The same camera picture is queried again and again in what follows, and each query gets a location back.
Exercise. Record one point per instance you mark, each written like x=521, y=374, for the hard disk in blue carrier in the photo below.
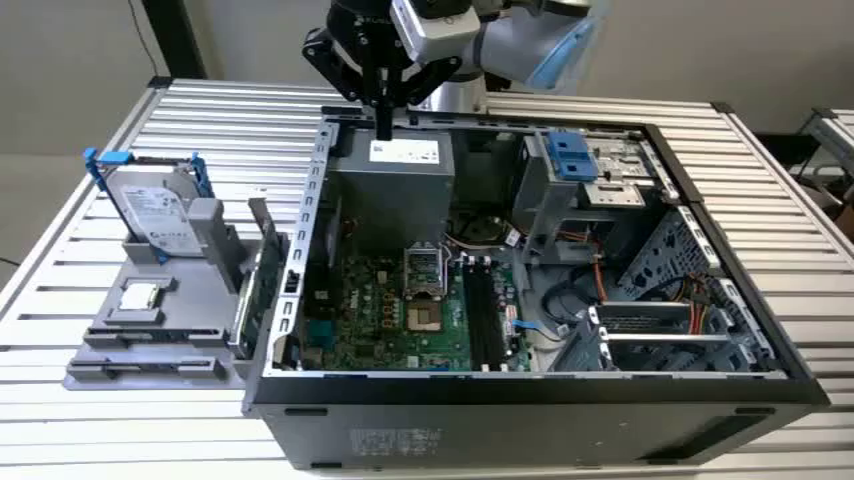
x=150, y=210

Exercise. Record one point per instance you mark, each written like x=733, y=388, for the metal side table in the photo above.
x=830, y=125

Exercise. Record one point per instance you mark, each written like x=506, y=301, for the silver CPU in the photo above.
x=139, y=296

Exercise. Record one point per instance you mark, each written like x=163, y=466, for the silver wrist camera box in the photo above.
x=434, y=30

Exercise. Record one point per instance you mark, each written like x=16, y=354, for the black upright post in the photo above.
x=176, y=35

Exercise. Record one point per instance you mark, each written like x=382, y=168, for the black PC case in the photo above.
x=534, y=425

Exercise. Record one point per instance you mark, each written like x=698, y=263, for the black table corner cap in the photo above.
x=721, y=107
x=160, y=82

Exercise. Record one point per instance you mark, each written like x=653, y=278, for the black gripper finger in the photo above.
x=334, y=65
x=427, y=80

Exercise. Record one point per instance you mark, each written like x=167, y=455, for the grey power supply unit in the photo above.
x=394, y=200

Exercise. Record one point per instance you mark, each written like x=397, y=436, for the thin locking lever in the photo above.
x=443, y=272

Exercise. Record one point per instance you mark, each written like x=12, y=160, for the grey parts rack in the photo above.
x=194, y=280

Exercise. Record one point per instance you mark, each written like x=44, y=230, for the green motherboard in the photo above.
x=361, y=330

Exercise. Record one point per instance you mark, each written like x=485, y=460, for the grey drive cage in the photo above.
x=547, y=210

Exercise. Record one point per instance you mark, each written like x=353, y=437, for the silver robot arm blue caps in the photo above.
x=507, y=45

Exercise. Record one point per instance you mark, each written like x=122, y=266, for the CPU socket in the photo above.
x=423, y=315

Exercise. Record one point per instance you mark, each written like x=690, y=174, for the green graphics card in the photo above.
x=262, y=280

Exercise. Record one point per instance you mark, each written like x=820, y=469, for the silver disk bay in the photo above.
x=641, y=325

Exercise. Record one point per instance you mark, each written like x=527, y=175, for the blue drive latch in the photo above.
x=563, y=155

